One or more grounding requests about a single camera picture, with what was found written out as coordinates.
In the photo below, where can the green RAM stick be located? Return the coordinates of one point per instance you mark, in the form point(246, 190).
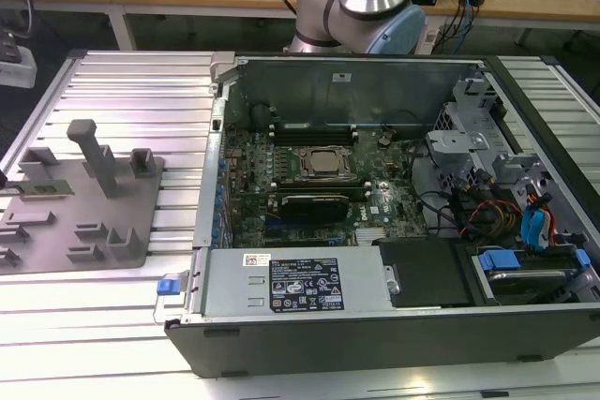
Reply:
point(51, 189)

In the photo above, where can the black RAM slot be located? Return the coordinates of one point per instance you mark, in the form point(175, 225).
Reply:
point(314, 141)
point(319, 182)
point(314, 126)
point(314, 131)
point(314, 136)

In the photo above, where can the grey parts rack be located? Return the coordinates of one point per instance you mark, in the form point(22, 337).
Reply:
point(56, 241)

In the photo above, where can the white power strip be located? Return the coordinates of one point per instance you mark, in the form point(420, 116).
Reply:
point(21, 74)

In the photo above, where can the blue case latch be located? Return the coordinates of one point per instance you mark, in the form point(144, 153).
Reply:
point(169, 286)

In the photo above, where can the blue card retention clip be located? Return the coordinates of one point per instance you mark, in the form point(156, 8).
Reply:
point(217, 218)
point(220, 192)
point(224, 164)

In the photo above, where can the silver power supply with label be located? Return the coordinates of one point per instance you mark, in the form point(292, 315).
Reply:
point(234, 283)

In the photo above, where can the black graphics card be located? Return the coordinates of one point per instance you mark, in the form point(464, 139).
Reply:
point(314, 208)

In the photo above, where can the silver-topped CPU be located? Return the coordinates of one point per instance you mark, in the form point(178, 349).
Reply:
point(325, 161)

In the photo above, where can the black and grey PC case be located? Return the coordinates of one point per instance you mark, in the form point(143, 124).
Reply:
point(328, 348)

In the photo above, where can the silver chipset heatsink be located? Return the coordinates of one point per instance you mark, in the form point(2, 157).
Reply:
point(372, 234)

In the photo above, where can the silver coin battery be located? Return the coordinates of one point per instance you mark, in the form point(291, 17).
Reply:
point(385, 140)

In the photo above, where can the green motherboard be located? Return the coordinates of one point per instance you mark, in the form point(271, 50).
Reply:
point(394, 175)

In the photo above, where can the black plastic shroud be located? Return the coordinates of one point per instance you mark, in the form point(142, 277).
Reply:
point(422, 273)

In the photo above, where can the silver metal drive cage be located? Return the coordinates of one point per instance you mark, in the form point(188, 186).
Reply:
point(461, 140)

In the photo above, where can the blue disk carrier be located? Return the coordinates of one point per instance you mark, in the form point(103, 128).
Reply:
point(497, 261)

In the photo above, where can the dark hard disk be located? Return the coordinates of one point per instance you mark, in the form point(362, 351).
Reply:
point(529, 285)

